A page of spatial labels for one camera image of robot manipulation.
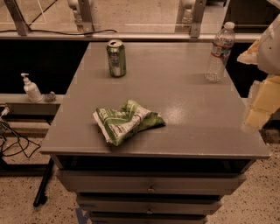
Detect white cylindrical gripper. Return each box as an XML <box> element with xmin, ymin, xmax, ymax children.
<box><xmin>237</xmin><ymin>39</ymin><xmax>280</xmax><ymax>132</ymax></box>

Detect green jalapeno chip bag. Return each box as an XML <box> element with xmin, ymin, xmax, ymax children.
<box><xmin>93</xmin><ymin>100</ymin><xmax>166</xmax><ymax>146</ymax></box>

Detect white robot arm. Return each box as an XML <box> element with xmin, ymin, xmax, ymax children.
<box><xmin>237</xmin><ymin>15</ymin><xmax>280</xmax><ymax>130</ymax></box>

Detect clear plastic water bottle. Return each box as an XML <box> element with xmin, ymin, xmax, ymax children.
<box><xmin>205</xmin><ymin>22</ymin><xmax>235</xmax><ymax>83</ymax></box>

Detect white pump dispenser bottle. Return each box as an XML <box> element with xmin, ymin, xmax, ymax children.
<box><xmin>21</xmin><ymin>73</ymin><xmax>43</xmax><ymax>102</ymax></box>

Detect green soda can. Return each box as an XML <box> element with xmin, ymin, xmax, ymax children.
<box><xmin>107</xmin><ymin>39</ymin><xmax>126</xmax><ymax>77</ymax></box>

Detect grey drawer cabinet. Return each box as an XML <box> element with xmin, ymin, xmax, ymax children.
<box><xmin>41</xmin><ymin>42</ymin><xmax>269</xmax><ymax>218</ymax></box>

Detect small crumpled wrapper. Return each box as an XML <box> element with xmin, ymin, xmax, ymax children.
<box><xmin>44</xmin><ymin>91</ymin><xmax>56</xmax><ymax>102</ymax></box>

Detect top drawer with knob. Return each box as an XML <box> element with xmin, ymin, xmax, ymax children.
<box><xmin>57</xmin><ymin>170</ymin><xmax>246</xmax><ymax>195</ymax></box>

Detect drawer with knob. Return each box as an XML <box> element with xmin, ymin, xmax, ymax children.
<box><xmin>57</xmin><ymin>170</ymin><xmax>246</xmax><ymax>195</ymax></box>
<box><xmin>77</xmin><ymin>195</ymin><xmax>222</xmax><ymax>215</ymax></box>

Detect middle drawer with knob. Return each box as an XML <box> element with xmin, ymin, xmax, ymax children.
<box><xmin>77</xmin><ymin>195</ymin><xmax>222</xmax><ymax>215</ymax></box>

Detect bottom drawer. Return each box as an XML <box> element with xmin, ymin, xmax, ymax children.
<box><xmin>90</xmin><ymin>213</ymin><xmax>207</xmax><ymax>224</ymax></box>

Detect black metal stand leg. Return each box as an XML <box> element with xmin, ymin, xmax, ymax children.
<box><xmin>33</xmin><ymin>159</ymin><xmax>54</xmax><ymax>207</ymax></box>

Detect right metal railing post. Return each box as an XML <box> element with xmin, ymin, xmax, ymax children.
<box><xmin>190</xmin><ymin>0</ymin><xmax>207</xmax><ymax>39</ymax></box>

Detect metal railing post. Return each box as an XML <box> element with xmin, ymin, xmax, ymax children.
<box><xmin>190</xmin><ymin>0</ymin><xmax>207</xmax><ymax>39</ymax></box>
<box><xmin>3</xmin><ymin>0</ymin><xmax>30</xmax><ymax>36</ymax></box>
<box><xmin>78</xmin><ymin>0</ymin><xmax>94</xmax><ymax>33</ymax></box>

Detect centre metal railing post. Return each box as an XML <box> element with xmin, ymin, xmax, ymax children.
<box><xmin>78</xmin><ymin>0</ymin><xmax>94</xmax><ymax>33</ymax></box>

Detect left metal railing post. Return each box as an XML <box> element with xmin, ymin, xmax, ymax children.
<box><xmin>3</xmin><ymin>0</ymin><xmax>30</xmax><ymax>36</ymax></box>

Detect black cable on ledge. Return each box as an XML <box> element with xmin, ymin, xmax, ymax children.
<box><xmin>0</xmin><ymin>28</ymin><xmax>118</xmax><ymax>37</ymax></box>

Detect black floor cables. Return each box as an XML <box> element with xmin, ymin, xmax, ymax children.
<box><xmin>0</xmin><ymin>105</ymin><xmax>42</xmax><ymax>160</ymax></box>

